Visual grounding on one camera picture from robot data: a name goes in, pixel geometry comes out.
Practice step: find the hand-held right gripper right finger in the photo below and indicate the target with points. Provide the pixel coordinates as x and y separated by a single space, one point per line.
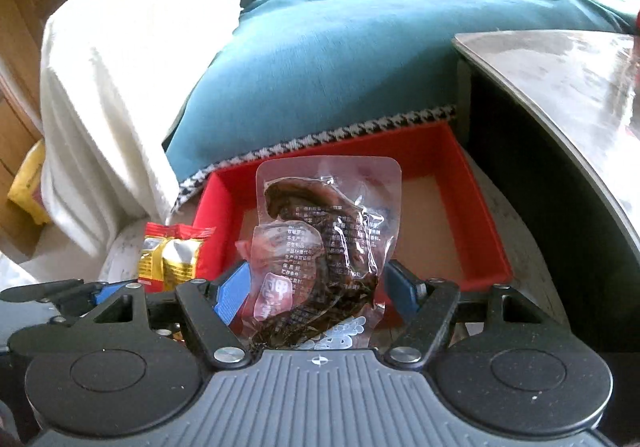
402 292

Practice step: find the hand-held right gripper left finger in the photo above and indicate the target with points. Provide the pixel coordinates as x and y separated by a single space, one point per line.
232 292

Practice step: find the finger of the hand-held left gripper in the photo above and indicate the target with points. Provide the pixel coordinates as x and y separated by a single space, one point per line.
40 291
100 296

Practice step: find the red and gold snack packet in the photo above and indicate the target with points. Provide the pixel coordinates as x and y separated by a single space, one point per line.
170 257

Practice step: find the clear dark vegetable snack packet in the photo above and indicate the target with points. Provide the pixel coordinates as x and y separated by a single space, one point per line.
330 237

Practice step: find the red cardboard box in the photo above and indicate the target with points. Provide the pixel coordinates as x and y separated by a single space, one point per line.
425 152

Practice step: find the yellow bag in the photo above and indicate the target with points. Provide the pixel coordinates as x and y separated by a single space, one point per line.
30 187

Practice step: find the floral mat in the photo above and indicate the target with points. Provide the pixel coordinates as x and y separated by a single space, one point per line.
530 287

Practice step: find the white knitted towel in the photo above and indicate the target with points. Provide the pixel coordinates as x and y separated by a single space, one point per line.
125 77

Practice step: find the blue quilt houndstooth trim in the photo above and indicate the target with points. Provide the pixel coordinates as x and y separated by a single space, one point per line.
325 67

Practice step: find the wooden cabinet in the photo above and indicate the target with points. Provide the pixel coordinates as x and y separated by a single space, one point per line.
30 2

